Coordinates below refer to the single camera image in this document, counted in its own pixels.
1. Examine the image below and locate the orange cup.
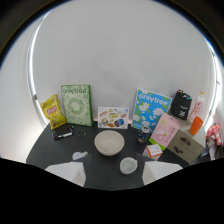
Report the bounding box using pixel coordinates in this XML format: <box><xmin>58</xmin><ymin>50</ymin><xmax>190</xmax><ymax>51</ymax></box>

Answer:
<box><xmin>189</xmin><ymin>115</ymin><xmax>204</xmax><ymax>136</ymax></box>

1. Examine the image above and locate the small white crumpled object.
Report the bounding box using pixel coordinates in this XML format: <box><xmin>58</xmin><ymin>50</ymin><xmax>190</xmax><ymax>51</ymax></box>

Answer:
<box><xmin>72</xmin><ymin>151</ymin><xmax>89</xmax><ymax>162</ymax></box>

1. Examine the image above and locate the orange white small box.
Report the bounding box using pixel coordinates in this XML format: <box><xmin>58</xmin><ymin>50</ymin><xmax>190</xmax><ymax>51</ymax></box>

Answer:
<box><xmin>142</xmin><ymin>143</ymin><xmax>164</xmax><ymax>161</ymax></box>

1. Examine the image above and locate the small white round container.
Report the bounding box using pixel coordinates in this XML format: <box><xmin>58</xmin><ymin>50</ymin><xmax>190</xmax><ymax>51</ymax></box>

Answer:
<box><xmin>119</xmin><ymin>157</ymin><xmax>138</xmax><ymax>176</ymax></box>

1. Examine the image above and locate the dark drink can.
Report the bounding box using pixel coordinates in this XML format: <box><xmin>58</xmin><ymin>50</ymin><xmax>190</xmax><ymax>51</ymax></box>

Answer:
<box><xmin>137</xmin><ymin>126</ymin><xmax>151</xmax><ymax>146</ymax></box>

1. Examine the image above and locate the pink flower box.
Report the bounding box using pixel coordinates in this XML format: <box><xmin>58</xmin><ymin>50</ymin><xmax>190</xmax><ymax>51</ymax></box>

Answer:
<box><xmin>148</xmin><ymin>112</ymin><xmax>181</xmax><ymax>152</ymax></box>

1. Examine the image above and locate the beige drawer cabinet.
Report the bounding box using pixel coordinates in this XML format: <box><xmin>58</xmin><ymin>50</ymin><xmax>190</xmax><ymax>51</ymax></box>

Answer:
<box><xmin>166</xmin><ymin>114</ymin><xmax>208</xmax><ymax>165</ymax></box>

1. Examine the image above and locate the beige ceramic bowl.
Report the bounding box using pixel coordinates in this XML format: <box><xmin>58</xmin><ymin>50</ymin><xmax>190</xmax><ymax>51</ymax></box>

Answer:
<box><xmin>93</xmin><ymin>129</ymin><xmax>126</xmax><ymax>157</ymax></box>

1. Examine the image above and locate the yellow chips bag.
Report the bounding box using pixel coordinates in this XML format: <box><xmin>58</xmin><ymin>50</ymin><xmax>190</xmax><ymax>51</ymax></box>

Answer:
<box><xmin>40</xmin><ymin>93</ymin><xmax>68</xmax><ymax>131</ymax></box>

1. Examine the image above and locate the blue onlytree paper pack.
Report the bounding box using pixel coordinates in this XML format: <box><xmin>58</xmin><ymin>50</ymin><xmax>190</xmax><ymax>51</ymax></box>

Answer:
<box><xmin>131</xmin><ymin>88</ymin><xmax>173</xmax><ymax>131</ymax></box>

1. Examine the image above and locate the green onlytree paper pack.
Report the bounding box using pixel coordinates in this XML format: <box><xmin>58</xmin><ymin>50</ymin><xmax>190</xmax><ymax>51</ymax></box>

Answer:
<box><xmin>60</xmin><ymin>84</ymin><xmax>94</xmax><ymax>128</ymax></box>

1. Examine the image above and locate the food picture card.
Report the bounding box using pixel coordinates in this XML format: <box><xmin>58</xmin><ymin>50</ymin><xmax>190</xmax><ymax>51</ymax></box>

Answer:
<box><xmin>97</xmin><ymin>106</ymin><xmax>130</xmax><ymax>130</ymax></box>

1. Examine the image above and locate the black pen holder bag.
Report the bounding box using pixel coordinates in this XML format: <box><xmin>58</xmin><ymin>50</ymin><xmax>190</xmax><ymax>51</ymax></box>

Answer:
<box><xmin>170</xmin><ymin>89</ymin><xmax>193</xmax><ymax>121</ymax></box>

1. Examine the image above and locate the red white cloth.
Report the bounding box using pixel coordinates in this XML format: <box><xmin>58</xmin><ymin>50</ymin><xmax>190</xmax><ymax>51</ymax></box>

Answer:
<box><xmin>205</xmin><ymin>123</ymin><xmax>224</xmax><ymax>147</ymax></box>

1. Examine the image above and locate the white plastic bottle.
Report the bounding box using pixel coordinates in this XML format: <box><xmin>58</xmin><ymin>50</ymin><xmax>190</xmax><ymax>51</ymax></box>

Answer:
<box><xmin>188</xmin><ymin>91</ymin><xmax>205</xmax><ymax>124</ymax></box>

